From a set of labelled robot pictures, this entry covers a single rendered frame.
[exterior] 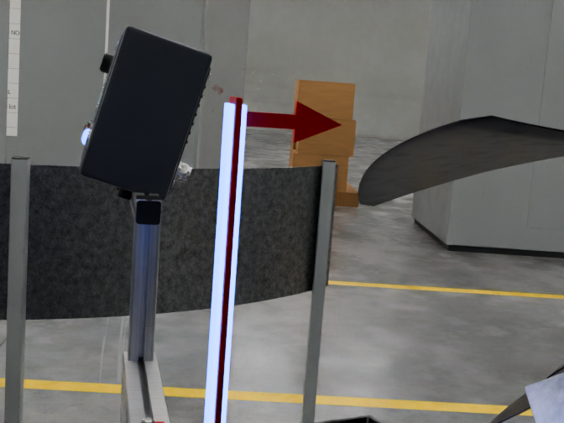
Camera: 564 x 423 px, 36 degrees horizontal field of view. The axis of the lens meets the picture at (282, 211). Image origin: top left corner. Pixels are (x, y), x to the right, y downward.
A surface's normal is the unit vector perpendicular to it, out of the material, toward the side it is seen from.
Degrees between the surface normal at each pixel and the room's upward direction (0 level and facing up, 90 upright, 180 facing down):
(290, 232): 90
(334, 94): 90
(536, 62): 90
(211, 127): 90
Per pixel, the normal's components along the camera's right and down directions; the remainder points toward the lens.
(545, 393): -0.51, -0.51
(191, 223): 0.58, 0.16
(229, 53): 0.04, 0.15
